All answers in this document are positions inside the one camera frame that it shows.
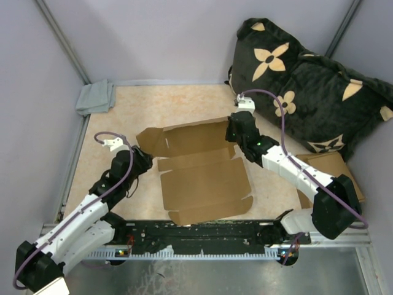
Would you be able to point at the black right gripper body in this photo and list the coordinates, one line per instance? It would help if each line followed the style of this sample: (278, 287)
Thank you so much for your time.
(231, 136)

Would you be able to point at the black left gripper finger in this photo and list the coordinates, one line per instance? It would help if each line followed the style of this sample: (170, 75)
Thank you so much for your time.
(142, 158)
(143, 169)

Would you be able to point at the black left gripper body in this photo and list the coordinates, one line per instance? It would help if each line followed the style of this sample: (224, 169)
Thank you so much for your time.
(135, 174)

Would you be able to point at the brown cardboard box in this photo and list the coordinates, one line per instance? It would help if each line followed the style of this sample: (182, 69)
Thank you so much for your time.
(201, 178)

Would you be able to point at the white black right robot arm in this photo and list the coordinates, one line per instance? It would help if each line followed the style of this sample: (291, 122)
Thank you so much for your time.
(335, 202)

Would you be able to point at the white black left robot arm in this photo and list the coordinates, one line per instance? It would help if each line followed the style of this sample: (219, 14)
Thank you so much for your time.
(91, 225)

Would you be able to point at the small folded cardboard box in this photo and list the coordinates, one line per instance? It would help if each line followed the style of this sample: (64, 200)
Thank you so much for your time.
(333, 164)

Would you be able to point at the grey folded cloth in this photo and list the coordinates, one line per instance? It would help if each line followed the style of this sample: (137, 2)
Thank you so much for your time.
(96, 98)

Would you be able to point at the black floral plush pillow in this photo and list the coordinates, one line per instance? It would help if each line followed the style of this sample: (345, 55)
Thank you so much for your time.
(323, 105)

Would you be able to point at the white sheet corner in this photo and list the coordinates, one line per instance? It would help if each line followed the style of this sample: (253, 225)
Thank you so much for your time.
(56, 287)

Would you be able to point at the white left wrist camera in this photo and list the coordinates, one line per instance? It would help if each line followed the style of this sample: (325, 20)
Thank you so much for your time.
(115, 145)

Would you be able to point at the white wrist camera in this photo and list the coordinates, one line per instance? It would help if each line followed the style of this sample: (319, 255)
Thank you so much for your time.
(244, 103)
(115, 145)

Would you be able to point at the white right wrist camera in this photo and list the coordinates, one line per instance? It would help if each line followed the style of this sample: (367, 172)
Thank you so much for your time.
(244, 103)

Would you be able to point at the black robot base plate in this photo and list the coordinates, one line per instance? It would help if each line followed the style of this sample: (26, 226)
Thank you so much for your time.
(217, 237)

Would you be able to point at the white perforated cable duct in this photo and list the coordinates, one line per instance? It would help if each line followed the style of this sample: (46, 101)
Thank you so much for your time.
(114, 254)

